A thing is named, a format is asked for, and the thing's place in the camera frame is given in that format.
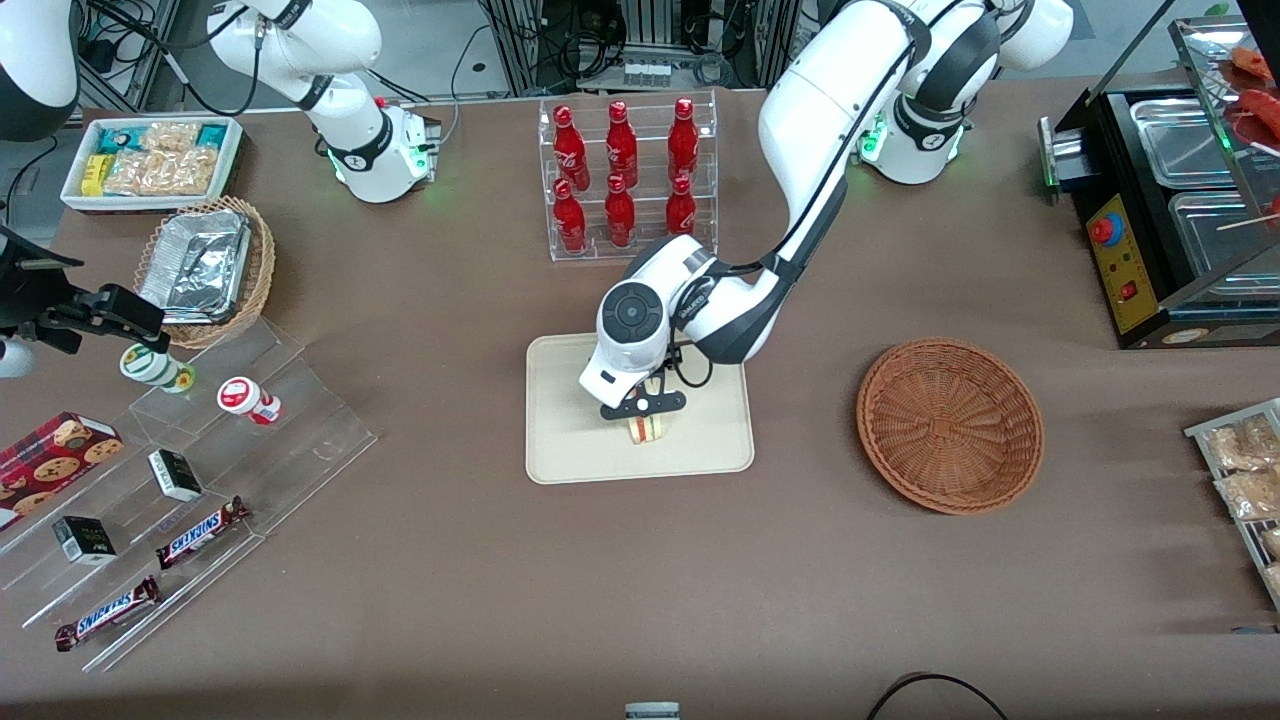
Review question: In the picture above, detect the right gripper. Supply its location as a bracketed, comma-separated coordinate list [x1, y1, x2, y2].
[0, 270, 168, 379]

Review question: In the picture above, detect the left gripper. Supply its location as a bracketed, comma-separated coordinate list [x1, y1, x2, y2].
[578, 355, 689, 422]

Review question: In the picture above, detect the beige plastic tray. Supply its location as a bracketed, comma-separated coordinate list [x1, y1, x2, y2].
[525, 330, 756, 486]

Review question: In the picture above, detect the oval tan wicker basket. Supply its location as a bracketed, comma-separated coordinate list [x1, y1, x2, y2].
[133, 195, 277, 351]

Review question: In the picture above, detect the round brown wicker basket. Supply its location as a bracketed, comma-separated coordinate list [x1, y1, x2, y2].
[856, 337, 1046, 516]

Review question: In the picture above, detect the tray of packaged pastries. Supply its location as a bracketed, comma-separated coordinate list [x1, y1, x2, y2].
[1185, 398, 1280, 613]

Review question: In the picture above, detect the green lid yogurt cup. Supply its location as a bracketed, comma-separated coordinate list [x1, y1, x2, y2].
[120, 342, 197, 394]

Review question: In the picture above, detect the silver foil packet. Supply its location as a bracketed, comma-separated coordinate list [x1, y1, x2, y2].
[138, 208, 253, 326]

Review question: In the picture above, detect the white plastic bin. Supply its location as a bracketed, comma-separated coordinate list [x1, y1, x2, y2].
[60, 115, 244, 214]

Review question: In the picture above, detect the red tartan cookie box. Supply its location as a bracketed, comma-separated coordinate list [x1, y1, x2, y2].
[0, 411, 125, 532]

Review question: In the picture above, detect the clear acrylic bottle rack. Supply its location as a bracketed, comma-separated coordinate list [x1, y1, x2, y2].
[538, 90, 719, 264]

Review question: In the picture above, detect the large clear cracker bag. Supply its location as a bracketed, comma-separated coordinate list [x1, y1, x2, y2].
[105, 148, 220, 197]

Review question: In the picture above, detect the red lid yogurt cup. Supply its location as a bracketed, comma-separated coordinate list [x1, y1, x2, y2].
[217, 376, 283, 426]

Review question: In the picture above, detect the small black carton box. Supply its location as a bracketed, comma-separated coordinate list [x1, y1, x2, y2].
[52, 515, 117, 566]
[148, 449, 204, 502]

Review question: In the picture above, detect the red cola bottle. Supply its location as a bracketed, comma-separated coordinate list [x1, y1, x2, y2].
[665, 175, 697, 241]
[668, 98, 700, 183]
[604, 174, 637, 249]
[553, 178, 588, 254]
[553, 105, 591, 191]
[606, 100, 639, 189]

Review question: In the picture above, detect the small clear cracker bag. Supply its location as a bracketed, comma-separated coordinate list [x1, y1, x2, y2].
[140, 121, 201, 154]

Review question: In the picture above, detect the Snickers chocolate bar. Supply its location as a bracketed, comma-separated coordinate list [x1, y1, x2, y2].
[155, 497, 251, 571]
[55, 577, 161, 652]

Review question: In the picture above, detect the clear acrylic stepped display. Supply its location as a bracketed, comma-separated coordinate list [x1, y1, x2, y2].
[0, 318, 379, 673]

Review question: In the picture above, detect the black food warmer machine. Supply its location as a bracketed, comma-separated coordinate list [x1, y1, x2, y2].
[1038, 15, 1280, 351]

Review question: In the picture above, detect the stainless steel pan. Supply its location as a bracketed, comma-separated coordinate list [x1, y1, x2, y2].
[1167, 188, 1280, 279]
[1128, 96, 1243, 188]

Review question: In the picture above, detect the metal shelf frame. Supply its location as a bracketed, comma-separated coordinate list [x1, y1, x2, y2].
[80, 0, 183, 113]

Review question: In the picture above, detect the aluminium frame rack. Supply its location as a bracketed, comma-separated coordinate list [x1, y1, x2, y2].
[480, 0, 811, 96]

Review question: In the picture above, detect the black looped cable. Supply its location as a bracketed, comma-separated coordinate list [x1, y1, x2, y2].
[865, 672, 1011, 720]

